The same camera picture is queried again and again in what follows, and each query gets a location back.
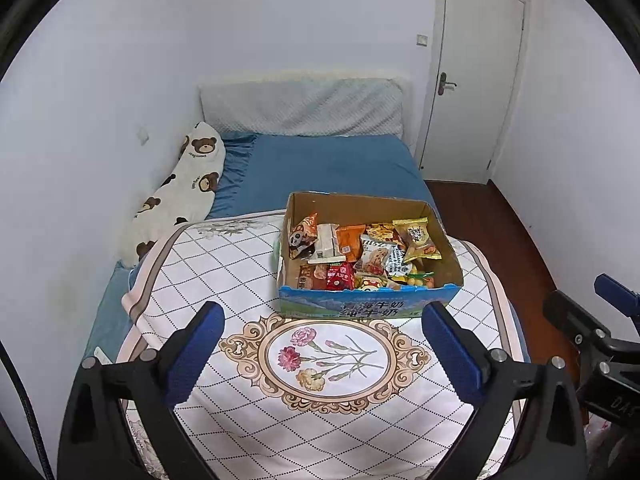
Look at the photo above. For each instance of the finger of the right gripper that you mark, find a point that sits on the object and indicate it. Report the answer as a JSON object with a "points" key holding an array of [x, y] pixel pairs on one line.
{"points": [[591, 339], [617, 295]]}

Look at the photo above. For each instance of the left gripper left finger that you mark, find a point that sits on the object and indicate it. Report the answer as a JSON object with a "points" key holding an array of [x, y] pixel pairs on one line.
{"points": [[96, 442]]}

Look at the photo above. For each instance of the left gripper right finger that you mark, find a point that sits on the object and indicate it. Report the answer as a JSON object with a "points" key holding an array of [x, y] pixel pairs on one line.
{"points": [[548, 441]]}

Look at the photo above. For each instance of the orange crispy corn snack bag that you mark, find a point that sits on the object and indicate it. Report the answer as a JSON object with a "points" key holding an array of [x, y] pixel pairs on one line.
{"points": [[307, 222]]}

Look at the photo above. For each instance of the colourful candy packet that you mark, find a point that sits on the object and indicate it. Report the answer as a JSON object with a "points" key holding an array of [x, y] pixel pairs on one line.
{"points": [[427, 278]]}

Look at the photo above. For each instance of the yellow bread packet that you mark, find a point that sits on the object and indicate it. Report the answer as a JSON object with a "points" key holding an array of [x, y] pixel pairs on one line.
{"points": [[419, 244]]}

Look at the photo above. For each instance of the yellow Korean noodle packet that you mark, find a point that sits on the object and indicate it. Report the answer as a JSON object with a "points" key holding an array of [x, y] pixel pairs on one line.
{"points": [[385, 232]]}

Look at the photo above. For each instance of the white cookie snack packet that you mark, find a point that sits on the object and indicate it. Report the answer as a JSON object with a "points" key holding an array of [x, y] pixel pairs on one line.
{"points": [[374, 255]]}

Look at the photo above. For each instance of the red stick snack packet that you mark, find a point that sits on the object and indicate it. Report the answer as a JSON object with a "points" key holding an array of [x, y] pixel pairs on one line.
{"points": [[340, 276]]}

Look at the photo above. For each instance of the orange snack packet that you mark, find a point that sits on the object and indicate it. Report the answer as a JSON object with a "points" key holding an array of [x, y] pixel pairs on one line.
{"points": [[348, 241]]}

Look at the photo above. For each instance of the open cardboard box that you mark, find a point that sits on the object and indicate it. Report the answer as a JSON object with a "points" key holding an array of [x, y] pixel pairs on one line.
{"points": [[352, 210]]}

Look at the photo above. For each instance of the clear white wafer packet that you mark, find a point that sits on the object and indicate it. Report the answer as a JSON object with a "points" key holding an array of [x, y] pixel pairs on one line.
{"points": [[326, 247]]}

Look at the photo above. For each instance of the small brown red packet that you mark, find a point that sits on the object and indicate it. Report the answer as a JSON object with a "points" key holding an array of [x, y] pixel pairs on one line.
{"points": [[312, 276]]}

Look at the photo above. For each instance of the white door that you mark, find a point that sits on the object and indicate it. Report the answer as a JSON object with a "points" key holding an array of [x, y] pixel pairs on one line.
{"points": [[481, 46]]}

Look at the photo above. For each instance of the bear print pillow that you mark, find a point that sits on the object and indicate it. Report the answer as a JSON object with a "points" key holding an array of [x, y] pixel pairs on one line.
{"points": [[186, 195]]}

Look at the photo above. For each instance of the yellow panda snack packet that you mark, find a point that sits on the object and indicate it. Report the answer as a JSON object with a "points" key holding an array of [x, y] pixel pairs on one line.
{"points": [[301, 239]]}

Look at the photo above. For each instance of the grey padded headboard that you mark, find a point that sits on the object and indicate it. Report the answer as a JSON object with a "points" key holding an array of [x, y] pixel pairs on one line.
{"points": [[306, 107]]}

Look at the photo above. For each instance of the blue bed sheet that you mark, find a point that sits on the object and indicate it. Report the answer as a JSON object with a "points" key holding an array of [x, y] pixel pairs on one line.
{"points": [[259, 174]]}

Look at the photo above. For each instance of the metal door handle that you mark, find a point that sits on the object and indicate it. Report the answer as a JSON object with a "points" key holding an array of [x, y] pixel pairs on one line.
{"points": [[444, 84]]}

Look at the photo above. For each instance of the white wall switch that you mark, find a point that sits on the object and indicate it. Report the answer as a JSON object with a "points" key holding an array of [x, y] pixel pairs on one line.
{"points": [[422, 39]]}

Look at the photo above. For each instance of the white wall socket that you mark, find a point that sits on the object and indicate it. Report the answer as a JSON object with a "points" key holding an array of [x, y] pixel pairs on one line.
{"points": [[143, 135]]}

